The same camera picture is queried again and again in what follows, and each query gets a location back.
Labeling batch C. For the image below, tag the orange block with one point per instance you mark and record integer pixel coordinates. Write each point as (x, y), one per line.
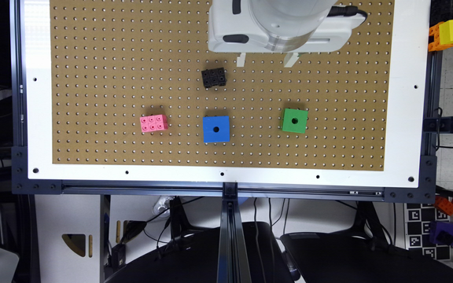
(436, 45)

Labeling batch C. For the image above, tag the dark aluminium table frame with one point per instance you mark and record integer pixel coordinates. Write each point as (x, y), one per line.
(409, 175)

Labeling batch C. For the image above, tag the green block with hole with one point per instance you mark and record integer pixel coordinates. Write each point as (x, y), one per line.
(294, 120)

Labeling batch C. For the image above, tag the brown pegboard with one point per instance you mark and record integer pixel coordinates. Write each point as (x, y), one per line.
(116, 61)

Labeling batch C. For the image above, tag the purple block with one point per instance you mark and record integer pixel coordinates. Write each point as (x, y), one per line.
(441, 233)

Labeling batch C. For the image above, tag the blue block with hole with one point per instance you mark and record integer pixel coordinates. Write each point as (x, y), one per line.
(216, 129)

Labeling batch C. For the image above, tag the fiducial marker sheet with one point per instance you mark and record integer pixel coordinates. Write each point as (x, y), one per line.
(418, 218)

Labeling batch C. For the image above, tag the pink studded block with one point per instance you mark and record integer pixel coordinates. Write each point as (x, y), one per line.
(153, 123)

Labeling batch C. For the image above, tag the black studded block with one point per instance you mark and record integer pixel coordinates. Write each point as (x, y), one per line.
(213, 77)

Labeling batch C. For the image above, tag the orange blocks pile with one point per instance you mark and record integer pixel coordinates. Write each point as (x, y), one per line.
(444, 205)

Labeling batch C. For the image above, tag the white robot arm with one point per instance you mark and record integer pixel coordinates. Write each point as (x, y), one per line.
(274, 26)

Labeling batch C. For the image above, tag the black chair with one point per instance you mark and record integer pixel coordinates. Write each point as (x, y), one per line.
(360, 254)
(193, 257)

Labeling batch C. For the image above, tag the right black chair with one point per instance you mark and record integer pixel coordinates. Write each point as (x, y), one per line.
(360, 254)

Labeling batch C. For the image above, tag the left black chair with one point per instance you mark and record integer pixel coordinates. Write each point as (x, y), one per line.
(193, 257)

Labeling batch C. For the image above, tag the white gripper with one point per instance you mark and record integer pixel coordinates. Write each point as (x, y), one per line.
(279, 26)

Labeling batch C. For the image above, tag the white cabinet panel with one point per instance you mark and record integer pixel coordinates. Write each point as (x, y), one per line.
(70, 238)

